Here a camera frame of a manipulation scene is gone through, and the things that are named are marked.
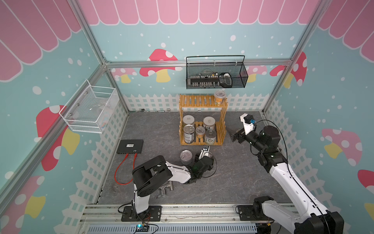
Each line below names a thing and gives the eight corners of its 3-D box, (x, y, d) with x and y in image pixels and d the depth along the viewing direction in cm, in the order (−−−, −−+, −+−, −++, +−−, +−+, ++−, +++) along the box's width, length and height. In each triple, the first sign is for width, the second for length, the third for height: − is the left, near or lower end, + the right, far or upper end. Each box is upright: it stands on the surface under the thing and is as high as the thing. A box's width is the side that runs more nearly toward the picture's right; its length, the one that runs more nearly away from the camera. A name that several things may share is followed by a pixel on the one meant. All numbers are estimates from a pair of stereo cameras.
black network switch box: (117, 153, 99) (116, 151, 97) (122, 141, 105) (120, 139, 103) (141, 153, 99) (140, 151, 96) (144, 141, 105) (143, 139, 103)
